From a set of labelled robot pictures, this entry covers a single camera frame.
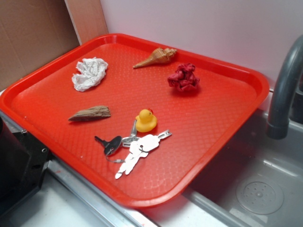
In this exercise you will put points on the white head key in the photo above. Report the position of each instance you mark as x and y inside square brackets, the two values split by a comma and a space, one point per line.
[150, 142]

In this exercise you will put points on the silver key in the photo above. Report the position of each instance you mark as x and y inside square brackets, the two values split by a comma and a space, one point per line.
[126, 141]

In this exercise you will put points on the sink drain strainer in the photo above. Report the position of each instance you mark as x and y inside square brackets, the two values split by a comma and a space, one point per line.
[259, 197]

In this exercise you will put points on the white paper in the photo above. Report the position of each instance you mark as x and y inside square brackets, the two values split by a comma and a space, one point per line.
[91, 71]

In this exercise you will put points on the brown spiral seashell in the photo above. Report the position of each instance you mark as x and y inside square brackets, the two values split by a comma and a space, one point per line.
[158, 56]

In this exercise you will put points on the black head key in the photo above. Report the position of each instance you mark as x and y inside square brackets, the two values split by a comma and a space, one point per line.
[110, 146]

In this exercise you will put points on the red plastic tray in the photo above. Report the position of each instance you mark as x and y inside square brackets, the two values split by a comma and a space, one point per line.
[201, 121]

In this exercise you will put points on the brown cardboard panel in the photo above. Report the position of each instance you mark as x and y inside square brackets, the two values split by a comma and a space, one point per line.
[35, 32]

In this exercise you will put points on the yellow rubber duck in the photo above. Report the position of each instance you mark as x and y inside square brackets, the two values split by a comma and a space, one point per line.
[145, 121]

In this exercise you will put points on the grey plastic sink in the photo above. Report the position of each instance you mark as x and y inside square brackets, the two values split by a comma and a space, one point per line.
[210, 200]

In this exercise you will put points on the brown wood piece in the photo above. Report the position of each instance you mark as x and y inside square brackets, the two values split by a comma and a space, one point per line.
[91, 114]

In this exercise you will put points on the grey faucet spout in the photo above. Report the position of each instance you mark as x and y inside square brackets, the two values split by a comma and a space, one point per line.
[287, 100]

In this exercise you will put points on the white flat keys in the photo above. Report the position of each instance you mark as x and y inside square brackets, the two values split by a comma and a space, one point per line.
[135, 153]

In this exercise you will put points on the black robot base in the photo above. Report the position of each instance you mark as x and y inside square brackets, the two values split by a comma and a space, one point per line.
[23, 161]

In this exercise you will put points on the crumpled red paper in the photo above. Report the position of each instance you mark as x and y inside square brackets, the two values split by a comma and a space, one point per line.
[183, 79]

